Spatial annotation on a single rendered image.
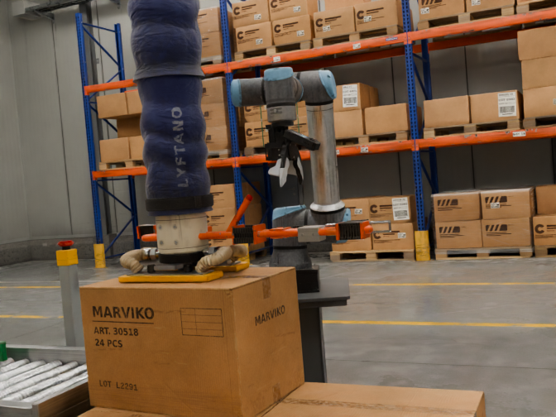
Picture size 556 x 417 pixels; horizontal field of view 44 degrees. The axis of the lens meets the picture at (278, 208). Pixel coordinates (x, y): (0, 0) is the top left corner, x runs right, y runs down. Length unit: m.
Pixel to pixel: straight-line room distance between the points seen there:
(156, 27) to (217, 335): 0.97
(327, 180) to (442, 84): 7.82
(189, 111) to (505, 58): 8.53
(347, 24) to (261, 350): 7.90
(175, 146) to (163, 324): 0.56
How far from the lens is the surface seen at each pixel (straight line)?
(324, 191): 2.87
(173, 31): 2.25
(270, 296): 2.16
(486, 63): 10.51
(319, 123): 2.80
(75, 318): 3.27
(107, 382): 2.35
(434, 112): 9.26
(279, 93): 2.10
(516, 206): 9.04
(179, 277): 2.17
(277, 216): 2.96
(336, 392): 2.28
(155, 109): 2.23
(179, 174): 2.21
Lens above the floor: 1.25
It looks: 3 degrees down
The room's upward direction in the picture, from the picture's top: 5 degrees counter-clockwise
